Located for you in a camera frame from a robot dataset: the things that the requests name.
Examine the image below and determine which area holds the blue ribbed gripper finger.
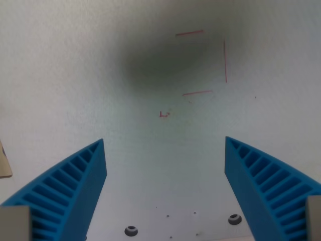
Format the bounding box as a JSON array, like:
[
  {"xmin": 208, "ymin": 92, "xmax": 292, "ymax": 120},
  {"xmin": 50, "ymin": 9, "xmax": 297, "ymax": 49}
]
[
  {"xmin": 224, "ymin": 136, "xmax": 321, "ymax": 241},
  {"xmin": 0, "ymin": 138, "xmax": 108, "ymax": 241}
]

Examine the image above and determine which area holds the round screw hole with bolt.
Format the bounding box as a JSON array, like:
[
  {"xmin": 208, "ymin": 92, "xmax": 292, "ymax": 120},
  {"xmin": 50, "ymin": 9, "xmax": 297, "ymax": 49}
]
[
  {"xmin": 124, "ymin": 225, "xmax": 139, "ymax": 237},
  {"xmin": 228, "ymin": 214, "xmax": 242, "ymax": 226}
]

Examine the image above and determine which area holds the tan wooden board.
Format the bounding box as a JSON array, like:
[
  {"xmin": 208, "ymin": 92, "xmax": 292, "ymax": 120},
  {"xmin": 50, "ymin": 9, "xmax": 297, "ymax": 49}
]
[{"xmin": 0, "ymin": 139, "xmax": 13, "ymax": 179}]

